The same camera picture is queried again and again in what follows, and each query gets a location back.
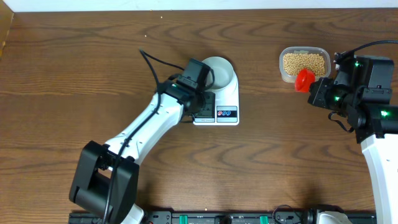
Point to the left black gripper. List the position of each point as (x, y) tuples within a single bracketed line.
[(208, 104)]

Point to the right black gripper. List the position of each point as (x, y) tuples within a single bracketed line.
[(318, 89)]

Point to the red plastic measuring scoop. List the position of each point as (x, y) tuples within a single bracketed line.
[(303, 80)]

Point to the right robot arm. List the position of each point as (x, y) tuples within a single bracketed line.
[(361, 92)]

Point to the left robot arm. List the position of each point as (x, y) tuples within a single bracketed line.
[(106, 177)]

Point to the white digital kitchen scale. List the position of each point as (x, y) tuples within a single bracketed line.
[(226, 105)]

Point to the grey round bowl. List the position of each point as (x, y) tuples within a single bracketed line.
[(221, 73)]

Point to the soybeans in container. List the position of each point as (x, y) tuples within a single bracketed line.
[(294, 63)]

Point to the clear plastic soybean container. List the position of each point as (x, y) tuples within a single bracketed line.
[(303, 50)]

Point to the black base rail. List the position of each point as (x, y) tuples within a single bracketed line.
[(163, 217)]

